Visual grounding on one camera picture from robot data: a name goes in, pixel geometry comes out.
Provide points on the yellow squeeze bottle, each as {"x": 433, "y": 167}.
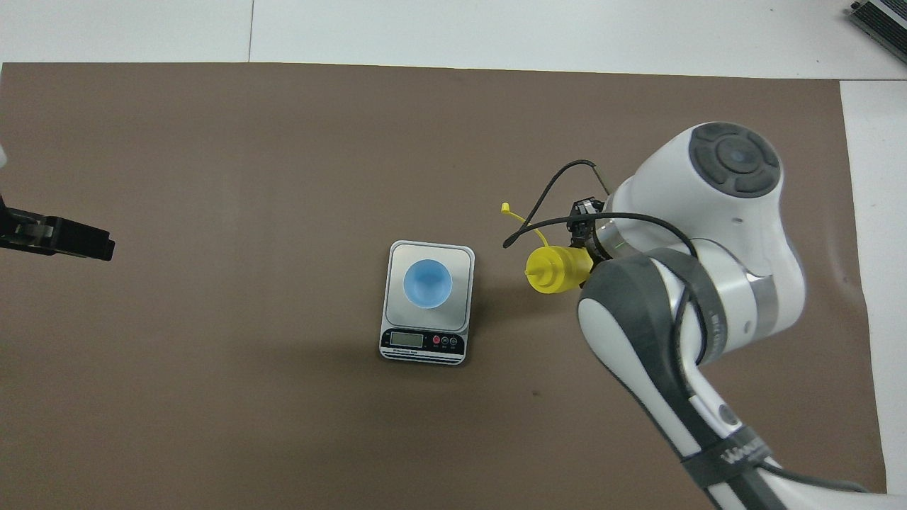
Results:
{"x": 560, "y": 269}

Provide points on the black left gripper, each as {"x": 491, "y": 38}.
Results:
{"x": 21, "y": 230}

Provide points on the light blue plastic cup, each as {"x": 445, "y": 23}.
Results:
{"x": 427, "y": 283}

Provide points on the grey metal device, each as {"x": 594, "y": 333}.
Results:
{"x": 886, "y": 21}

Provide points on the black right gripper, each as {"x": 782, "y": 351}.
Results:
{"x": 584, "y": 219}

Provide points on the silver digital kitchen scale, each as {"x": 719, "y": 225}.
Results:
{"x": 425, "y": 333}

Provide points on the brown table mat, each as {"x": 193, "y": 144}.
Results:
{"x": 283, "y": 156}

